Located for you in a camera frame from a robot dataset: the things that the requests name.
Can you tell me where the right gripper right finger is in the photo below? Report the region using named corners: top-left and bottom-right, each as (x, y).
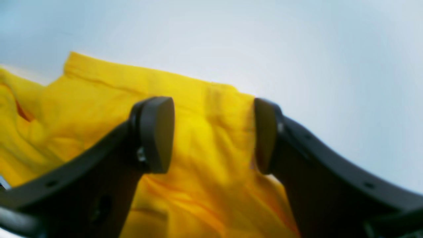
top-left (254, 98), bottom-right (423, 238)

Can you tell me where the orange yellow T-shirt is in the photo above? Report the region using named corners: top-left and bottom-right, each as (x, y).
top-left (1, 53), bottom-right (300, 238)

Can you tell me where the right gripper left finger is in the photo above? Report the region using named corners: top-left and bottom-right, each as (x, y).
top-left (1, 97), bottom-right (175, 238)

